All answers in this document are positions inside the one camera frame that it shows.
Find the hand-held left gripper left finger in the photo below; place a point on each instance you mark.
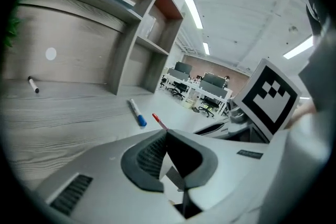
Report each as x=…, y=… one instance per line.
x=99, y=178

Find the black marker pen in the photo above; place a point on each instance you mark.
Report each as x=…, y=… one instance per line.
x=33, y=84

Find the ceiling light strip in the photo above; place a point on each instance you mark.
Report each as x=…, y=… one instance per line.
x=298, y=47
x=193, y=10
x=206, y=48

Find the clear drinking glass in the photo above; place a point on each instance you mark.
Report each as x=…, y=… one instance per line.
x=148, y=26

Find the white round sticker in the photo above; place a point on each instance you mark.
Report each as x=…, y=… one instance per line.
x=51, y=54

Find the long white office desk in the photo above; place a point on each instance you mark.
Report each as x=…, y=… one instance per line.
x=193, y=85

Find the person's right forearm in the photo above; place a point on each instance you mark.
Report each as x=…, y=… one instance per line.
x=299, y=115

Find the grey wooden shelf hutch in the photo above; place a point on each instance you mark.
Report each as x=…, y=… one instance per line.
x=78, y=39

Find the beige storage box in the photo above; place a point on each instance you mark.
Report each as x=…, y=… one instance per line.
x=190, y=103

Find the red marker pen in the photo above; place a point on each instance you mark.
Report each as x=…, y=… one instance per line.
x=157, y=118

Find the green potted plant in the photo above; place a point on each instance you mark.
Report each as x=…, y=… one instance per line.
x=11, y=31

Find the blue marker pen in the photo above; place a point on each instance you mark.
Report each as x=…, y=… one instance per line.
x=136, y=112

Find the dark grey desk partition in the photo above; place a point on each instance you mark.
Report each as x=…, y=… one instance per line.
x=178, y=74
x=214, y=88

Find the grey wooden desk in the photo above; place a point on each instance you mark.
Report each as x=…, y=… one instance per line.
x=65, y=118

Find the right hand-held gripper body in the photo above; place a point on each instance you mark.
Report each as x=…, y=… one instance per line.
x=267, y=97

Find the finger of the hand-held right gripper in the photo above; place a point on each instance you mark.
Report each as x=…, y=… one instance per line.
x=215, y=129

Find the black computer monitor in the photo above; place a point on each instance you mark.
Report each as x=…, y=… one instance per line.
x=214, y=79
x=183, y=67

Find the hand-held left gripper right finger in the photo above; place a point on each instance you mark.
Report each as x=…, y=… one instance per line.
x=231, y=178

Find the black office chair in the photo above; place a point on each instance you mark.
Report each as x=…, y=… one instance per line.
x=208, y=107
x=177, y=89

